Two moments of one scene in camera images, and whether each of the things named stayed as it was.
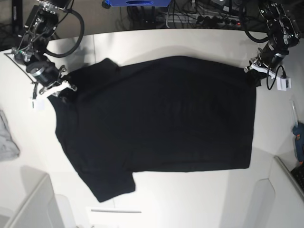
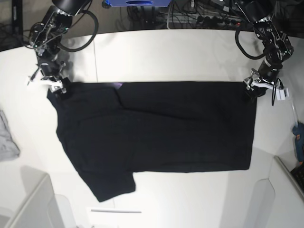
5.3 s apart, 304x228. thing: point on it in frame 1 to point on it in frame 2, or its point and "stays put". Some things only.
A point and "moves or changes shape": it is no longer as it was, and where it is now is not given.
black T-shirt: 176,114 moves or changes shape
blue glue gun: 298,129 stays put
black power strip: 216,20 stays put
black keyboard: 298,172 stays put
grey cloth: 9,150 stays put
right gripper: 266,61 to 254,81
